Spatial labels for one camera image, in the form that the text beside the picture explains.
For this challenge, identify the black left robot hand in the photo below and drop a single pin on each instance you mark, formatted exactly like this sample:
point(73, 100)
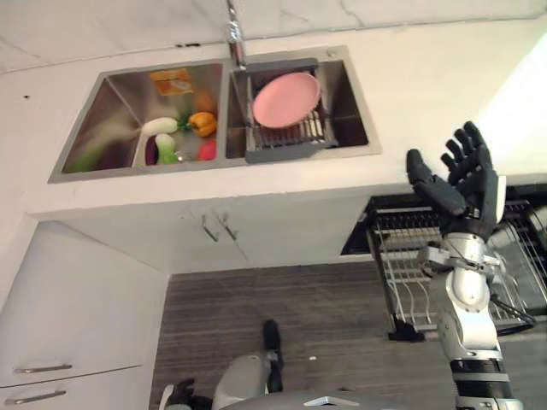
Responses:
point(183, 394)

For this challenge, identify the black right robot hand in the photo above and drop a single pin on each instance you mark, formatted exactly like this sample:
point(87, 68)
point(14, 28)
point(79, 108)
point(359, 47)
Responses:
point(468, 179)

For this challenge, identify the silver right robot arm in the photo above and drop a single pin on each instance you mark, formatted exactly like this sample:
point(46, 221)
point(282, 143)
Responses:
point(472, 307)

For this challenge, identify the silver robot body and legs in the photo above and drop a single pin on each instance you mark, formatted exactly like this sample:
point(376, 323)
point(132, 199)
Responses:
point(260, 376)

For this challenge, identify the white drawer unit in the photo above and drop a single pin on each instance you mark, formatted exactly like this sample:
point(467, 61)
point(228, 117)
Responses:
point(68, 320)

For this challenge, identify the white sink cabinet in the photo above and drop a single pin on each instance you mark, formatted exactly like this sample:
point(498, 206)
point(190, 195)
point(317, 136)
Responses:
point(205, 230)

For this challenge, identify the grey sink drainer rack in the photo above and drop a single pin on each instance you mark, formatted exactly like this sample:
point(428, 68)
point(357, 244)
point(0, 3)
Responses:
point(282, 136)

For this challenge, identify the pink plate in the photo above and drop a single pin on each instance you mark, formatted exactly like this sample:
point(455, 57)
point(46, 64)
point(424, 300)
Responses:
point(285, 100)

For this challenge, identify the red tomato toy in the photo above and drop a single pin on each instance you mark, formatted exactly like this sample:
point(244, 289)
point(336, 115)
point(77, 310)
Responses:
point(207, 150)

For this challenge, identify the purple eggplant toy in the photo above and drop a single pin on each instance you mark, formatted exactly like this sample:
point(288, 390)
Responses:
point(151, 150)

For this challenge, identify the green white vegetable toy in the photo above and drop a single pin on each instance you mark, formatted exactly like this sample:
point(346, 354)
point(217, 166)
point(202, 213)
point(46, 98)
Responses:
point(166, 148)

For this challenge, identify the stainless steel double sink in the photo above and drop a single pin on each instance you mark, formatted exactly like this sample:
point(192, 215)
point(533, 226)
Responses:
point(213, 115)

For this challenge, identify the white radish toy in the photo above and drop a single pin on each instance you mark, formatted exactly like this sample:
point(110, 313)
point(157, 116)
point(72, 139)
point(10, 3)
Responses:
point(159, 126)

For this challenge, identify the yellow bell pepper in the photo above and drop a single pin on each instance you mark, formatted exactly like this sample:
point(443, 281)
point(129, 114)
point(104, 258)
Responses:
point(204, 123)

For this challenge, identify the chrome kitchen faucet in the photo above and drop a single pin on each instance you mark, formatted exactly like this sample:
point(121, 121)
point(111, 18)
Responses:
point(234, 34)

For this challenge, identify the orange sponge packet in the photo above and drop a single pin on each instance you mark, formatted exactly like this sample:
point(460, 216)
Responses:
point(173, 82)

